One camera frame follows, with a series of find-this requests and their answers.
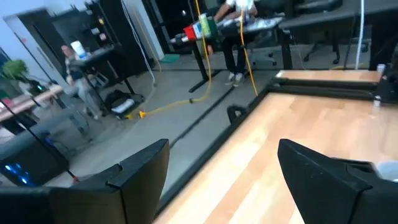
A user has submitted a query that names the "person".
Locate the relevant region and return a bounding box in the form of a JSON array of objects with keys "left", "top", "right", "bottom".
[
  {"left": 213, "top": 0, "right": 259, "bottom": 88},
  {"left": 60, "top": 44, "right": 100, "bottom": 121}
]

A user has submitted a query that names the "black office desk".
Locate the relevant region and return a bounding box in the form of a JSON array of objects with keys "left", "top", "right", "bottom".
[{"left": 169, "top": 15, "right": 284, "bottom": 94}]

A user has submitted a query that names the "green floor mat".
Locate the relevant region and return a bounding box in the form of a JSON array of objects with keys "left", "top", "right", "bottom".
[{"left": 160, "top": 53, "right": 181, "bottom": 64}]

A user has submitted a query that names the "white hanging cable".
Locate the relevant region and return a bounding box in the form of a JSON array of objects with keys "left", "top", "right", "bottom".
[{"left": 120, "top": 0, "right": 156, "bottom": 85}]

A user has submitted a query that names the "black side desk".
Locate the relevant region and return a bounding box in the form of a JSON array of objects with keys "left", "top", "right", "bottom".
[{"left": 278, "top": 0, "right": 398, "bottom": 71}]

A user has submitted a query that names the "red and green box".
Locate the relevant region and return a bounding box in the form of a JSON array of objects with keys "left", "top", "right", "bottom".
[{"left": 198, "top": 12, "right": 212, "bottom": 38}]

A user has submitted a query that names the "black floor bag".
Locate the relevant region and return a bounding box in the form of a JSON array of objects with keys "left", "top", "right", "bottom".
[{"left": 104, "top": 89, "right": 146, "bottom": 119}]

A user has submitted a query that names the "black shelving unit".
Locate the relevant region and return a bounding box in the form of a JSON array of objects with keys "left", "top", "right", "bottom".
[{"left": 18, "top": 0, "right": 156, "bottom": 78}]

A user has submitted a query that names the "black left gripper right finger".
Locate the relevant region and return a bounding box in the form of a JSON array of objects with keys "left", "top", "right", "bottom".
[{"left": 277, "top": 138, "right": 398, "bottom": 224}]

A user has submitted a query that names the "black office chair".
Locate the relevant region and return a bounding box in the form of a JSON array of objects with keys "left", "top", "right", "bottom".
[{"left": 298, "top": 0, "right": 343, "bottom": 65}]

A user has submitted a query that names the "black computer with blue lights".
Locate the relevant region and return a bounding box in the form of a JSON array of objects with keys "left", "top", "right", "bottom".
[{"left": 0, "top": 130, "right": 71, "bottom": 187}]

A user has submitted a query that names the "wooden work table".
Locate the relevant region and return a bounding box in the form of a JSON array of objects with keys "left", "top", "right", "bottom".
[{"left": 0, "top": 83, "right": 65, "bottom": 124}]

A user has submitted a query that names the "yellow cable with black connector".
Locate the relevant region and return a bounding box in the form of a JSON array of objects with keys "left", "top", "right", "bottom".
[{"left": 124, "top": 0, "right": 214, "bottom": 121}]

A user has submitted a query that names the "black frame clamp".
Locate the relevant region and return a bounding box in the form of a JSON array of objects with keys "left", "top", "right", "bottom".
[{"left": 226, "top": 105, "right": 249, "bottom": 124}]

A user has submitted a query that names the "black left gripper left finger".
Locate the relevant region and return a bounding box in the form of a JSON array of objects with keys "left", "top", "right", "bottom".
[{"left": 48, "top": 139, "right": 170, "bottom": 224}]

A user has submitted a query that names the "black small desk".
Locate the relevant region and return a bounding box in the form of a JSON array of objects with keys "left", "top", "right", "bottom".
[{"left": 67, "top": 46, "right": 137, "bottom": 97}]

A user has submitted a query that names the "long yellow extension cable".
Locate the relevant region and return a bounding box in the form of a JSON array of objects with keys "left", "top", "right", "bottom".
[{"left": 238, "top": 7, "right": 259, "bottom": 97}]

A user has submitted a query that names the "white container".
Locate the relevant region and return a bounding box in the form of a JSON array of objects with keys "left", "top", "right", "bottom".
[{"left": 70, "top": 40, "right": 87, "bottom": 60}]

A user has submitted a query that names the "green leafy plant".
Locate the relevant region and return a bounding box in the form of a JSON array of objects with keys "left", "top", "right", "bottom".
[{"left": 1, "top": 58, "right": 29, "bottom": 80}]

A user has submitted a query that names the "black aluminium table frame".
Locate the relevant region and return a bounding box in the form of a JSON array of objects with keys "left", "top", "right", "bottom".
[{"left": 154, "top": 77, "right": 385, "bottom": 216}]

